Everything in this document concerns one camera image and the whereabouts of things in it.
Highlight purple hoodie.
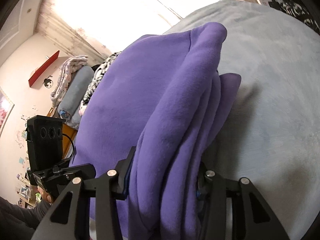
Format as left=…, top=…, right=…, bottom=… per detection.
left=74, top=22, right=241, bottom=239

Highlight white pink plush toy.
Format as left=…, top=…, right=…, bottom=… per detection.
left=79, top=104, right=87, bottom=116

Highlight left hand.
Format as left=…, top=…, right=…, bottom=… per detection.
left=37, top=187, right=53, bottom=204

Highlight black cable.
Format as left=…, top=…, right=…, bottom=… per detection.
left=61, top=132, right=77, bottom=160

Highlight red wall shelf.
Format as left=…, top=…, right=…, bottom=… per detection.
left=28, top=50, right=60, bottom=87

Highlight folded floral white quilt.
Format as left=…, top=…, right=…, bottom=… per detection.
left=50, top=55, right=88, bottom=108

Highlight rolled grey-blue blanket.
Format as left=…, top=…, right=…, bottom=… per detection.
left=57, top=66, right=94, bottom=130

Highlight grey-blue bed blanket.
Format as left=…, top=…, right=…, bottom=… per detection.
left=170, top=0, right=319, bottom=239

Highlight orange wooden nightstand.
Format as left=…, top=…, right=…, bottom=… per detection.
left=47, top=107, right=77, bottom=158

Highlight black white patterned garment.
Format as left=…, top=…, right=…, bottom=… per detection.
left=81, top=51, right=121, bottom=107

